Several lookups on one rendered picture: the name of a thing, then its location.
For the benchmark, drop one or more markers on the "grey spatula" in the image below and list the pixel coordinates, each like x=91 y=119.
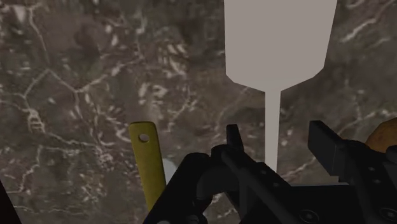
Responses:
x=276 y=46

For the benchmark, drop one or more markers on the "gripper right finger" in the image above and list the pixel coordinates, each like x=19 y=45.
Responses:
x=325 y=152

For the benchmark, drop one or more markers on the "brown round object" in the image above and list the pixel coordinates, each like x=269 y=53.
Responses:
x=384 y=135

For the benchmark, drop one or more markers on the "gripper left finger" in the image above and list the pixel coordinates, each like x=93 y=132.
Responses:
x=192 y=186

